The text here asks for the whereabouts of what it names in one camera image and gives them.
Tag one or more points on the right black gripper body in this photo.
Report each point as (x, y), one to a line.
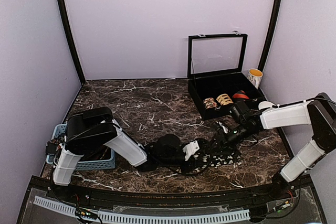
(230, 142)

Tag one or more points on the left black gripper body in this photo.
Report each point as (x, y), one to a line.
(185, 170)

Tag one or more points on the black white patterned tie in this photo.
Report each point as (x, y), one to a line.
(216, 159)

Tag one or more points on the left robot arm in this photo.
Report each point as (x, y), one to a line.
(88, 131)

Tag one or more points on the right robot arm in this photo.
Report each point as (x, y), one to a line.
(317, 114)

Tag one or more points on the brown floral rolled tie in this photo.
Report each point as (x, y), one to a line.
(210, 103)

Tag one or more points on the tan striped rolled tie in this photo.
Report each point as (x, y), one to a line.
(224, 99)

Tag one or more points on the red black rolled tie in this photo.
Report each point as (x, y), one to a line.
(240, 95)

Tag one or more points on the orange white bowl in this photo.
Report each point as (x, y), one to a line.
(265, 105)

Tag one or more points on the black glass-lid tie box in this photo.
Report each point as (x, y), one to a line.
(215, 67)

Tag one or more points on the white yellow mug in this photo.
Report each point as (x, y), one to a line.
(255, 77)

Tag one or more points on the light blue plastic basket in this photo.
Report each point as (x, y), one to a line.
(87, 165)

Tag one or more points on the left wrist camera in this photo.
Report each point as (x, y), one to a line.
(168, 145)

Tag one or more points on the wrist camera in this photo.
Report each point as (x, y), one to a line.
(168, 145)
(240, 112)

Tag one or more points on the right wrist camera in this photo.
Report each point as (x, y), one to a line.
(240, 112)

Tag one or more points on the white slotted cable duct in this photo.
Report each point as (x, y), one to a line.
(126, 214)

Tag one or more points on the black front rail base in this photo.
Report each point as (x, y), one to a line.
(91, 197)

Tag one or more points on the right black frame post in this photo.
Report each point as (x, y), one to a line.
(270, 34)

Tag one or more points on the black frame post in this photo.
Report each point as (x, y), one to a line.
(270, 34)
(70, 40)

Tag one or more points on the left black frame post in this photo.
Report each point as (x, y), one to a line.
(70, 40)

